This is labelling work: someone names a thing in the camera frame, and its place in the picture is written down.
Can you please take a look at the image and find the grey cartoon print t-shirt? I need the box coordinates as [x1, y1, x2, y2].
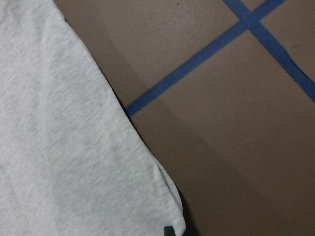
[0, 0, 186, 236]

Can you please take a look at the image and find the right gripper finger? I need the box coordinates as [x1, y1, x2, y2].
[163, 226, 175, 236]

